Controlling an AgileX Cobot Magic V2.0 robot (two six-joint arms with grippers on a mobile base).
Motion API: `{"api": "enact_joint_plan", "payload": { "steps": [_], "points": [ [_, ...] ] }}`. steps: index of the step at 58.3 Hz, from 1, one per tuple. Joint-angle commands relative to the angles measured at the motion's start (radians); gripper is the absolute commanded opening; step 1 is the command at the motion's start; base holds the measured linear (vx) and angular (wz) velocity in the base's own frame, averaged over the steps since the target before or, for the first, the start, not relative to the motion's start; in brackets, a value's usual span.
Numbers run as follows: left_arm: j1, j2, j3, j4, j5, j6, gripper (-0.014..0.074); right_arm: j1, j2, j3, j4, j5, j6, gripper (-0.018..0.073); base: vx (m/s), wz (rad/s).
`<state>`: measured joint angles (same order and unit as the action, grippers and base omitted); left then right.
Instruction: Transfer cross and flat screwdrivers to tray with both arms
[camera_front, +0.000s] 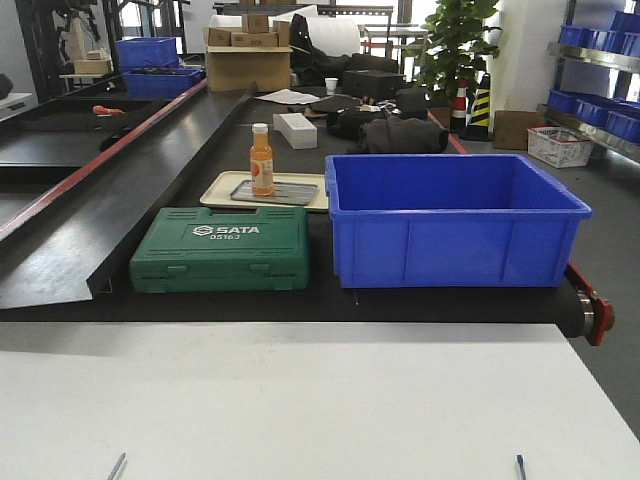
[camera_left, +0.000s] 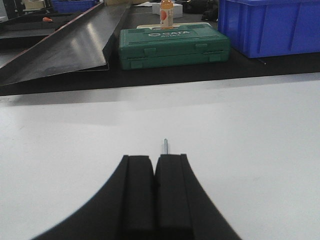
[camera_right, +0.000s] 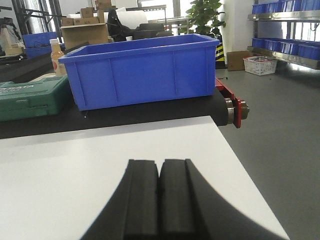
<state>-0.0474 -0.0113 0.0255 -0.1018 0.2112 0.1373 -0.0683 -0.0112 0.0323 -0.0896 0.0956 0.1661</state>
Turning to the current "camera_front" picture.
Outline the grey metal tray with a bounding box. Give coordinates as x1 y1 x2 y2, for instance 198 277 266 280
230 180 318 206

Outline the beige plastic tray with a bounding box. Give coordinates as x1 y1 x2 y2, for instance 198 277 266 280
200 171 328 212

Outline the orange juice bottle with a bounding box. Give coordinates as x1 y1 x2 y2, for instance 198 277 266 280
249 123 274 196

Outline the white rectangular box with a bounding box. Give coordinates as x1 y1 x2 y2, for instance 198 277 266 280
273 113 318 150

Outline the dark cloth bundle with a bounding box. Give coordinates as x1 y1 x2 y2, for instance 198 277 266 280
347 117 449 154

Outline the green SATA tool case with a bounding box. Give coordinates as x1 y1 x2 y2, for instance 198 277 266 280
129 207 310 293

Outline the large blue plastic bin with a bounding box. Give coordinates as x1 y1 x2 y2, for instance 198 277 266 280
325 154 592 288

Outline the white paper cup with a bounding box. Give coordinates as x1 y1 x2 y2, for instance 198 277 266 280
324 77 338 95

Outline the red white traffic cone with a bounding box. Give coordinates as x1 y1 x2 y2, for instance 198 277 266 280
449 80 467 132

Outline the black yellow traffic cone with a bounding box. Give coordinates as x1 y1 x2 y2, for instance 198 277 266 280
459 73 491 142

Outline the large cardboard box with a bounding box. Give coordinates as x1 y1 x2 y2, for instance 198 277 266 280
206 46 291 92

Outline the brown cardboard box on floor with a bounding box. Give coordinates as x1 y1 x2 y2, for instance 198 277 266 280
492 110 544 151

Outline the blue bin far left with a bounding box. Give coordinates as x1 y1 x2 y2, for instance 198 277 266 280
122 69 204 99

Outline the green potted plant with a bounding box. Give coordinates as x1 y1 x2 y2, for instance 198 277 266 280
405 0 499 101

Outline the metal shelf rack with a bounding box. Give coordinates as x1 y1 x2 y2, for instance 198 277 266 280
538 1 639 163

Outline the red conveyor end bracket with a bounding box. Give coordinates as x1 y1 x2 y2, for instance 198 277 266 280
565 263 615 346

